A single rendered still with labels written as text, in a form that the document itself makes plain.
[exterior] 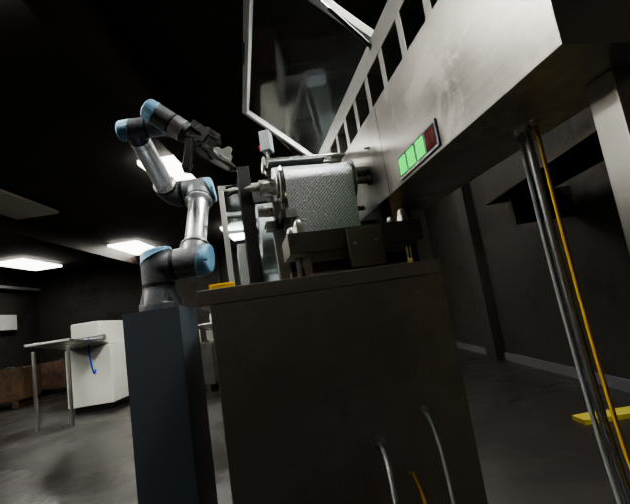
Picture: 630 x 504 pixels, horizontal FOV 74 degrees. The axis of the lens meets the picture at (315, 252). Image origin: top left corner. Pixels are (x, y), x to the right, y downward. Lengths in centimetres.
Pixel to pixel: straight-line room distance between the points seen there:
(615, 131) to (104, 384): 605
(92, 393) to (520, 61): 611
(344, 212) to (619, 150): 81
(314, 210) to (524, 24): 82
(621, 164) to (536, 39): 27
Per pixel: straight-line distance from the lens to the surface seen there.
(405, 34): 131
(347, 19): 159
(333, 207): 142
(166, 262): 161
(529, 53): 85
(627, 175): 91
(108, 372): 630
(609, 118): 94
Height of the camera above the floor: 80
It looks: 8 degrees up
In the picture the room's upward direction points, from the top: 9 degrees counter-clockwise
